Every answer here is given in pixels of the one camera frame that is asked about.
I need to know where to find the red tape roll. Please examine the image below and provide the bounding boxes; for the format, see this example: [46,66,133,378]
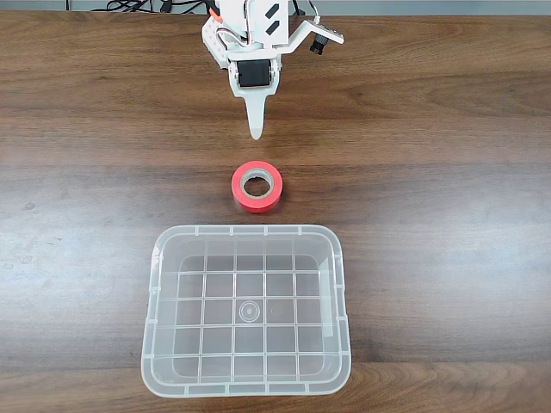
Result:
[231,160,284,215]

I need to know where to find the clear plastic box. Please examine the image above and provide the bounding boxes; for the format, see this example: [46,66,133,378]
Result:
[139,223,353,399]

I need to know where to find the camera module on white bracket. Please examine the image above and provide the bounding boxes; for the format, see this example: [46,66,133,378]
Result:
[282,18,346,56]

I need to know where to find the black cable with plug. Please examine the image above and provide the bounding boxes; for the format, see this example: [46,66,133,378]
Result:
[158,0,208,15]

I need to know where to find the tangled black cable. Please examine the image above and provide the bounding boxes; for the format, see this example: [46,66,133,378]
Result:
[89,0,156,13]

